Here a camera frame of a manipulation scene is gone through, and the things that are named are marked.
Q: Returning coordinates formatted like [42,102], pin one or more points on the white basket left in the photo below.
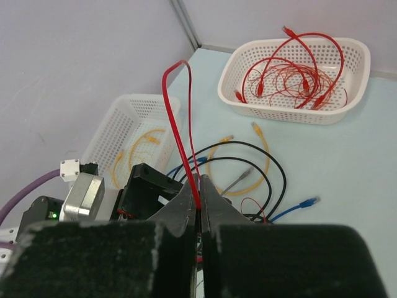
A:
[135,130]

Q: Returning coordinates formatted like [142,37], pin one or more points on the white basket top centre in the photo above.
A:
[313,80]

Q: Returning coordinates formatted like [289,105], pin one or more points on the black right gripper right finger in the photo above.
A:
[246,259]

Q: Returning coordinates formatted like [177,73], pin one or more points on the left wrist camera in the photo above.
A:
[86,191]

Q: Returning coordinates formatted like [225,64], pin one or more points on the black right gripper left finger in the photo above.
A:
[137,258]

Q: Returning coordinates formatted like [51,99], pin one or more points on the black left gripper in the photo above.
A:
[139,199]

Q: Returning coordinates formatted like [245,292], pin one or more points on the white basket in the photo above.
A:
[313,80]
[135,130]

